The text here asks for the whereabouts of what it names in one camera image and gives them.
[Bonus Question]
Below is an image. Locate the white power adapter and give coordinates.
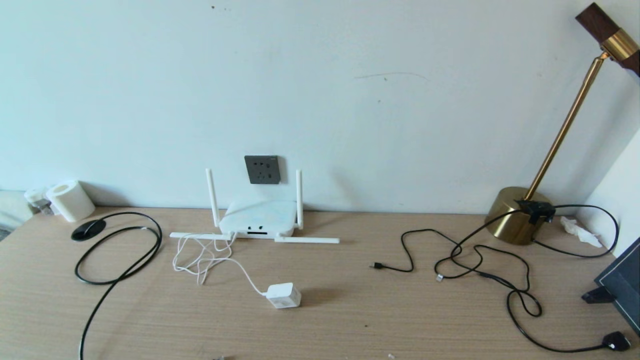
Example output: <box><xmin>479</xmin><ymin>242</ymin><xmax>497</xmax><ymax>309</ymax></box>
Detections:
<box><xmin>265</xmin><ymin>282</ymin><xmax>302</xmax><ymax>310</ymax></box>

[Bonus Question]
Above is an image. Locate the thin white power cable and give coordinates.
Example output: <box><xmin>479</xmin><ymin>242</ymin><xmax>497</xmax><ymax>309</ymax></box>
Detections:
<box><xmin>171</xmin><ymin>231</ymin><xmax>268</xmax><ymax>297</ymax></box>

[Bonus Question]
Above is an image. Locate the white router with antennas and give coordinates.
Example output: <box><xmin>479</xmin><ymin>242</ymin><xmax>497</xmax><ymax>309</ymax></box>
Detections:
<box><xmin>169</xmin><ymin>168</ymin><xmax>341</xmax><ymax>245</ymax></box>

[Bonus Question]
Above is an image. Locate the gold desk lamp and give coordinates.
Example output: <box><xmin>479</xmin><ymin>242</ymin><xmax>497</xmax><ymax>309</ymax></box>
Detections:
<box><xmin>484</xmin><ymin>2</ymin><xmax>640</xmax><ymax>246</ymax></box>

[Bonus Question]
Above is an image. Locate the black clip on lamp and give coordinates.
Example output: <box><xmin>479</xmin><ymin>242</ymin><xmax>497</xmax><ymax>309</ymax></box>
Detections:
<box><xmin>514</xmin><ymin>199</ymin><xmax>557</xmax><ymax>225</ymax></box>

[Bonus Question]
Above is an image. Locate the white toilet paper roll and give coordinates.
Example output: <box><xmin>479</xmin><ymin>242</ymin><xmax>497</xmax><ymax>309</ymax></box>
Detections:
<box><xmin>46</xmin><ymin>180</ymin><xmax>96</xmax><ymax>223</ymax></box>

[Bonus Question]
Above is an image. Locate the crumpled white tissue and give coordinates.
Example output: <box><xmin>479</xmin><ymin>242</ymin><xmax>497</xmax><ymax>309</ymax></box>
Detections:
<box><xmin>560</xmin><ymin>216</ymin><xmax>603</xmax><ymax>249</ymax></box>

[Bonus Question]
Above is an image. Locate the black clip stand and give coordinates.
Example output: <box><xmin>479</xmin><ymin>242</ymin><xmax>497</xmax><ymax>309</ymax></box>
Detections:
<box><xmin>581</xmin><ymin>287</ymin><xmax>616</xmax><ymax>304</ymax></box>

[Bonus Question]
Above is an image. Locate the grey wall socket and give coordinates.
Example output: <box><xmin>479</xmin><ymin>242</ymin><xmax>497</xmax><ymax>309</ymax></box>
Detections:
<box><xmin>244</xmin><ymin>155</ymin><xmax>281</xmax><ymax>185</ymax></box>

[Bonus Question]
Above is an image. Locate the black USB cable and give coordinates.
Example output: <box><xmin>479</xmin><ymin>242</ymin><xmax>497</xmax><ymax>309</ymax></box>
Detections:
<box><xmin>370</xmin><ymin>229</ymin><xmax>463</xmax><ymax>273</ymax></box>

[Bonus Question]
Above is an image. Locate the black cable with white connector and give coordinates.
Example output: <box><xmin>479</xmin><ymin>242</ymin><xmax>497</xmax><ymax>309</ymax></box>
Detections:
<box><xmin>434</xmin><ymin>244</ymin><xmax>531</xmax><ymax>293</ymax></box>

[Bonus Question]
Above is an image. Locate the black network cable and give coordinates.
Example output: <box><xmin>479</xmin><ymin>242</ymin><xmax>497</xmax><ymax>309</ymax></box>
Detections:
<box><xmin>75</xmin><ymin>211</ymin><xmax>163</xmax><ymax>360</ymax></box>

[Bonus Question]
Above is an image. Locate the black lamp power cord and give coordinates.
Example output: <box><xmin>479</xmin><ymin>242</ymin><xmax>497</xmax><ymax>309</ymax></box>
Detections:
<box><xmin>435</xmin><ymin>204</ymin><xmax>632</xmax><ymax>353</ymax></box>

